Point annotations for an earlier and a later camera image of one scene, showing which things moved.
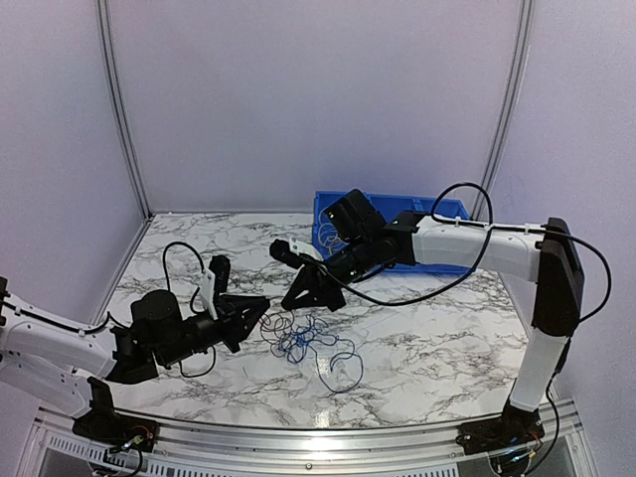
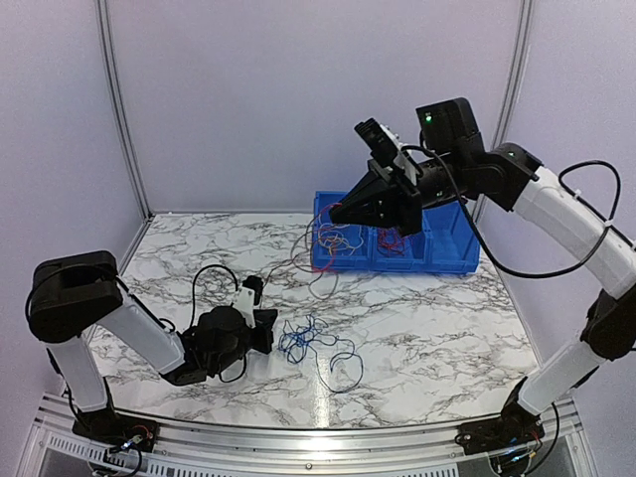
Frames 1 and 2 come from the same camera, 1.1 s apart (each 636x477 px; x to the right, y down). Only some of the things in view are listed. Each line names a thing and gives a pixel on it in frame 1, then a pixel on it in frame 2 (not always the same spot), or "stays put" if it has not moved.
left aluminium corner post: x=102 y=16 stays put
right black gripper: x=324 y=294 -> x=393 y=202
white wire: x=328 y=238 stays put
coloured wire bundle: x=341 y=370 stays put
